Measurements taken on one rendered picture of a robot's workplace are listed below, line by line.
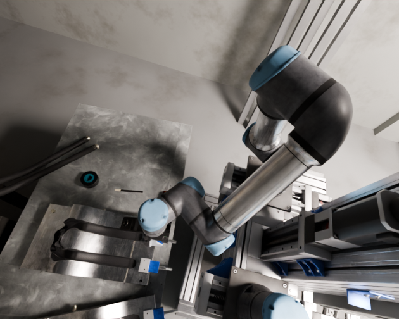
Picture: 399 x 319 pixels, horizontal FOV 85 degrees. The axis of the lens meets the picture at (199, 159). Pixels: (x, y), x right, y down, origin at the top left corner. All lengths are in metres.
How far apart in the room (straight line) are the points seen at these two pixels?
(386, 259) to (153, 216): 0.55
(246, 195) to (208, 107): 2.12
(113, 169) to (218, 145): 1.33
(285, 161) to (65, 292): 1.00
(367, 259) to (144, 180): 0.95
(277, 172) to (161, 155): 0.87
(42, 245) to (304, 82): 1.10
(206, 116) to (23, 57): 2.16
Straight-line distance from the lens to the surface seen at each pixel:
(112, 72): 2.92
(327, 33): 2.05
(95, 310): 1.04
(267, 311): 0.72
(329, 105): 0.48
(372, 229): 0.62
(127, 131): 1.36
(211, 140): 2.32
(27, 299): 1.23
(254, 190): 0.51
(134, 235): 1.04
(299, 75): 0.49
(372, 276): 0.72
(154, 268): 1.00
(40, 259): 1.16
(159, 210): 0.56
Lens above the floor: 1.91
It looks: 61 degrees down
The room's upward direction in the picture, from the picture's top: 18 degrees clockwise
